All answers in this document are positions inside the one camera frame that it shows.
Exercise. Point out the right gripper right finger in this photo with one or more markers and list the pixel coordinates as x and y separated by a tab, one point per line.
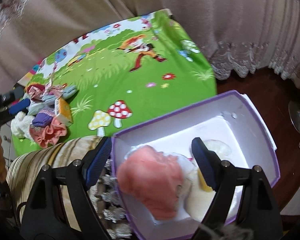
258	214

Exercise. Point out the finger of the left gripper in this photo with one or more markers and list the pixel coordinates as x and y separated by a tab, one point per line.
11	103

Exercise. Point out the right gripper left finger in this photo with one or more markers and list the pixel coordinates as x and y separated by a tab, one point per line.
45	216

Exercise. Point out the white fluffy cloth pink trim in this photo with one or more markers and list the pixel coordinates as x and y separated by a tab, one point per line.
20	125

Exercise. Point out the yellow sponge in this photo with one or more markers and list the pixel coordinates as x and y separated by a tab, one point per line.
202	182

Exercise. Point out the white drawer cabinet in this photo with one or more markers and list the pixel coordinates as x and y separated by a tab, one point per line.
7	145

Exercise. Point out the pile of small clothes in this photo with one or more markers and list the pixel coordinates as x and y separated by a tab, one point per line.
48	123

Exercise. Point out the striped beige sofa cushion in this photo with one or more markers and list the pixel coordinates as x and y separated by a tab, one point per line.
24	171

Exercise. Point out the small yellow carton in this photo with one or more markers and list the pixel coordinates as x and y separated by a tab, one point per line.
63	112

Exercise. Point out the silver lace trim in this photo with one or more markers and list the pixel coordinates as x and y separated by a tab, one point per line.
107	205

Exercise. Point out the purple white storage box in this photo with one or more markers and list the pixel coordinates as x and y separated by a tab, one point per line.
230	118

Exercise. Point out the fan base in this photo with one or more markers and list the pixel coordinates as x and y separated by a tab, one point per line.
294	114

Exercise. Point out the green cartoon play mat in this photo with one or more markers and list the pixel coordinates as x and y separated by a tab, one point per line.
127	73

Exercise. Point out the beige curtain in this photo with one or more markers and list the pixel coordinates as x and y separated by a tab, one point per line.
234	35

